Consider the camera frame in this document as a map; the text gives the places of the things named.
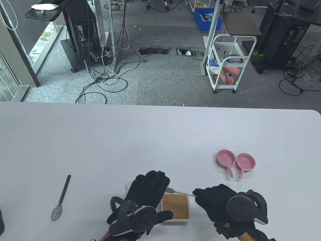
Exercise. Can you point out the clear plastic sugar container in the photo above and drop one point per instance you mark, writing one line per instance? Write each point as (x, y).
(175, 222)

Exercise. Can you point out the black tray shelf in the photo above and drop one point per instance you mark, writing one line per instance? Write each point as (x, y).
(40, 15)

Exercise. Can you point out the blue white box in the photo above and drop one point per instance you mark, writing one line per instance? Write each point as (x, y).
(213, 62)

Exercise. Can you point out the black power strip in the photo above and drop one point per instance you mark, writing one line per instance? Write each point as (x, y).
(153, 50)

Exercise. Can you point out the black cylindrical object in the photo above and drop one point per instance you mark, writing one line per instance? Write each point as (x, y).
(1, 221)

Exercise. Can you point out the black white hand controller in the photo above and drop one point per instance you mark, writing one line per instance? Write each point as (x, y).
(145, 218)
(239, 208)

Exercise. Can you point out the silver metal frame post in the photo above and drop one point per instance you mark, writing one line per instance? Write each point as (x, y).
(112, 30)
(212, 25)

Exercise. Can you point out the black desk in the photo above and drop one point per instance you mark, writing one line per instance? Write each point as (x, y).
(308, 17)

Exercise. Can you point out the white cloth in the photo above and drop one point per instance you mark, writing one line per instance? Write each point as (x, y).
(45, 6)

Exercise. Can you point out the black computer rack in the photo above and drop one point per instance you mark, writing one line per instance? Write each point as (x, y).
(275, 30)

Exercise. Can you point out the grey disposable spoon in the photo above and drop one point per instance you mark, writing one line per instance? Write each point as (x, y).
(57, 213)

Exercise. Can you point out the black wheeled equipment stand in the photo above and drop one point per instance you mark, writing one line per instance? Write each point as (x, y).
(80, 15)

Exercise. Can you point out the person's right hand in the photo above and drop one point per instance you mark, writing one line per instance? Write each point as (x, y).
(215, 198)

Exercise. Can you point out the black keyboard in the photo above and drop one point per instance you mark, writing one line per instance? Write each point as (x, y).
(311, 3)

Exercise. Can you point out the brown sugar granules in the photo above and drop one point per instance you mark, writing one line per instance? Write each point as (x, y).
(175, 207)

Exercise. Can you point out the grey floor socket box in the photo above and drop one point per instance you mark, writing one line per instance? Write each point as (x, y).
(190, 49)

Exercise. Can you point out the person's left forearm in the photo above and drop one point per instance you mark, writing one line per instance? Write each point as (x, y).
(105, 237)

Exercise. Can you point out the office chair wheel base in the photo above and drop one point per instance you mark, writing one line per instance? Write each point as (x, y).
(165, 3)

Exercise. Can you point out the brown top stand table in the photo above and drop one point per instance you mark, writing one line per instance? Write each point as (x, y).
(240, 23)

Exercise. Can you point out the small green object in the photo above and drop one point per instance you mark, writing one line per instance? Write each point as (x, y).
(256, 53)

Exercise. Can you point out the white rolling cart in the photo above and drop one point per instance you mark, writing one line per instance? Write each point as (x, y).
(228, 47)

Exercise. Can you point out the pink plastic basin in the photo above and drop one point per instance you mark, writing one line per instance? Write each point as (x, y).
(234, 70)

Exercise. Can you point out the person's left hand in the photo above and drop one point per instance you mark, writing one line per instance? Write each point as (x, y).
(148, 185)

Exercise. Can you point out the blue plastic bin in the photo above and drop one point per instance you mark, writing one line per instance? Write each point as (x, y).
(200, 23)

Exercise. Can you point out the clear container lid green seal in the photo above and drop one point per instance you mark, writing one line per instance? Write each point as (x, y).
(128, 186)

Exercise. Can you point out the person's right forearm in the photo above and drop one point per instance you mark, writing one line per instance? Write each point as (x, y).
(243, 238)

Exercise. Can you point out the white plastic coffee spoon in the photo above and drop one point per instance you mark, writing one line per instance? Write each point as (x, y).
(180, 192)

